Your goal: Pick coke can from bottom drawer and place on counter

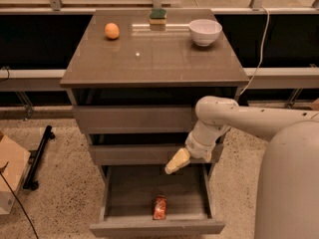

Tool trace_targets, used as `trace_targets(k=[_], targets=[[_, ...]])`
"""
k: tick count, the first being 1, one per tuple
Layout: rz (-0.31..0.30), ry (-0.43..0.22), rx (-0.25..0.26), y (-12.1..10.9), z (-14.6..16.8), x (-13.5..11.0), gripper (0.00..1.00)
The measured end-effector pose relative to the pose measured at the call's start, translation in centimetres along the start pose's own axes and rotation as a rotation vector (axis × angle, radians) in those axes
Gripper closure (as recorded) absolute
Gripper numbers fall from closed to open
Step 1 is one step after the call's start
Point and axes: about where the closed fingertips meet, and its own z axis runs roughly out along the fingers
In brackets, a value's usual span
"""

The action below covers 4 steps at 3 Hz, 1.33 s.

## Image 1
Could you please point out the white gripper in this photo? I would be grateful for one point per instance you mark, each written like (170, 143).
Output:
(198, 149)

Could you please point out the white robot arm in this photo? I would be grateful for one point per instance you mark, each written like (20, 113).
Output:
(287, 203)

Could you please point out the grey top drawer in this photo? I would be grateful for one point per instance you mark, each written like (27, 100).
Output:
(134, 119)

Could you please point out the grey open bottom drawer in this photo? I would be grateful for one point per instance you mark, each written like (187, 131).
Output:
(142, 200)

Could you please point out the grey middle drawer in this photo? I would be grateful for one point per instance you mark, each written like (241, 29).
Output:
(135, 154)

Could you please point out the grey drawer cabinet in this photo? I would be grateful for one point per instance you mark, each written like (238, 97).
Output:
(149, 65)

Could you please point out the white bowl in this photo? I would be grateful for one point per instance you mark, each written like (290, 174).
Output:
(204, 32)

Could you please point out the green yellow sponge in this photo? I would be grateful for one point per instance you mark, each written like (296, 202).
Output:
(157, 16)

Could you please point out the orange fruit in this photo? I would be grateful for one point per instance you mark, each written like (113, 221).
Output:
(112, 31)

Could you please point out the black metal bar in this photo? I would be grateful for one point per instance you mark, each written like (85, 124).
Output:
(35, 158)

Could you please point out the cardboard box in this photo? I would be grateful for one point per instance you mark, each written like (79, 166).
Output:
(13, 165)

